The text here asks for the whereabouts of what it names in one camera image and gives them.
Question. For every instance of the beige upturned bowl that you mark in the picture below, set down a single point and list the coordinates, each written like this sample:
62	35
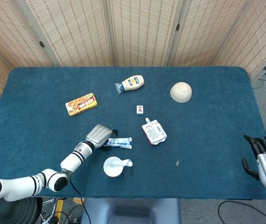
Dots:
180	92

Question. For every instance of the blue white toothpaste tube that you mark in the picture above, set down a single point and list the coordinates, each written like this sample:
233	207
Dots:
121	142

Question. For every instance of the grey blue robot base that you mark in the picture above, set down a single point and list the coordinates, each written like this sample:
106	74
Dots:
130	211

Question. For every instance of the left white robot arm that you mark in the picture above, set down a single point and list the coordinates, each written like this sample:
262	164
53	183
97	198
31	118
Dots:
74	158

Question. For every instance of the blue tablecloth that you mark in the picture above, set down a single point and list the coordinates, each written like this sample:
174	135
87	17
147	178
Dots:
205	140

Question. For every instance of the black round stool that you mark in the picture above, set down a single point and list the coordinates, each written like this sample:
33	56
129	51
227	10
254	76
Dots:
16	211

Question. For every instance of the white toothbrush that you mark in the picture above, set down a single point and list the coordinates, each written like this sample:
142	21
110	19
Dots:
117	165

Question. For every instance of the yellow curry box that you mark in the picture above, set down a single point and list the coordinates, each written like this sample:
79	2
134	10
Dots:
81	104

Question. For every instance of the woven folding screen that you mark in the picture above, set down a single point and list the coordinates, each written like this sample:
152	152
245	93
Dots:
142	30

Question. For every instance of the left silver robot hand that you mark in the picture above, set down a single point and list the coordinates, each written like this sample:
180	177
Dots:
98	135

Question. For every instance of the white mahjong tile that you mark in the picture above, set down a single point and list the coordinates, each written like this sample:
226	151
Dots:
140	109

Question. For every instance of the white red spout pouch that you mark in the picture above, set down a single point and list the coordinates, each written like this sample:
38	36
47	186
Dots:
155	133

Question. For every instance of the metal paper clip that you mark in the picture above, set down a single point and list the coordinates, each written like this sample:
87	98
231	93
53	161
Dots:
177	163

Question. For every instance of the mayonnaise squeeze bottle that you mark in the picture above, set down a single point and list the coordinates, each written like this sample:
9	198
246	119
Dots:
132	82

